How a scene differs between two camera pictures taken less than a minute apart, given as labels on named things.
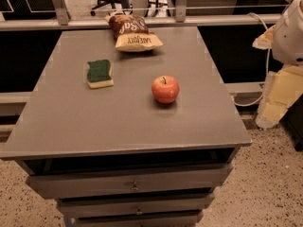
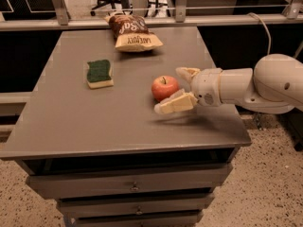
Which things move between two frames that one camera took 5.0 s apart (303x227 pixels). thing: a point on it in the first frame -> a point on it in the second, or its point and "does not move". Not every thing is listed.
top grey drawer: x=126 y=182 does not move
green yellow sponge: x=98 y=74 does not move
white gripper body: x=289 y=38 -> x=206 y=86
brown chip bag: x=131 y=33 does not move
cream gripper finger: x=264 y=41 -> x=188 y=73
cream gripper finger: x=283 y=90 -> x=180 y=100
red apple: x=165 y=89 does not move
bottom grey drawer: x=179 y=219 does not move
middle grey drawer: x=149 y=203 does not move
